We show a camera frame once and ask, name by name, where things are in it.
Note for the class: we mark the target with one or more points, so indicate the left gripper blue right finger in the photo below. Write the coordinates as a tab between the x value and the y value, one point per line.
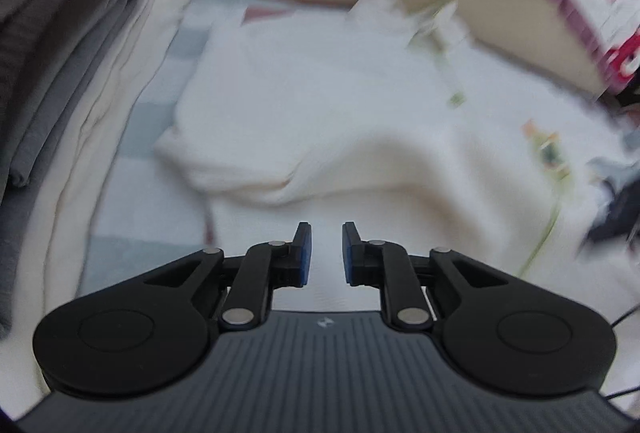
386	266

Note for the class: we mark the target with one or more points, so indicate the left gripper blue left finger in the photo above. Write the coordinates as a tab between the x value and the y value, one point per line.
263	269

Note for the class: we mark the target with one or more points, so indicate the cream waffle knit garment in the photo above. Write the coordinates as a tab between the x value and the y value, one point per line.
329	116

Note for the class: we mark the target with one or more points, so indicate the folded cream garment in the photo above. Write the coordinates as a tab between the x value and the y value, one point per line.
57	234

